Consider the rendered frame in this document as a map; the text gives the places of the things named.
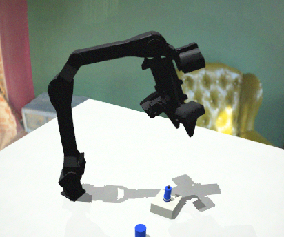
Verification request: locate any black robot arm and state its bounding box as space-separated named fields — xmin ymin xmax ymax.
xmin=48 ymin=31 xmax=205 ymax=202

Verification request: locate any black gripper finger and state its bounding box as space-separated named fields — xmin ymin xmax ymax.
xmin=164 ymin=108 xmax=180 ymax=129
xmin=175 ymin=119 xmax=197 ymax=137

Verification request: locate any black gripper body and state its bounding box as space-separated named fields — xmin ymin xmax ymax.
xmin=154 ymin=77 xmax=205 ymax=124

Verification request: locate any white square block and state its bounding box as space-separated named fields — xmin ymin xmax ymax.
xmin=150 ymin=190 xmax=182 ymax=220

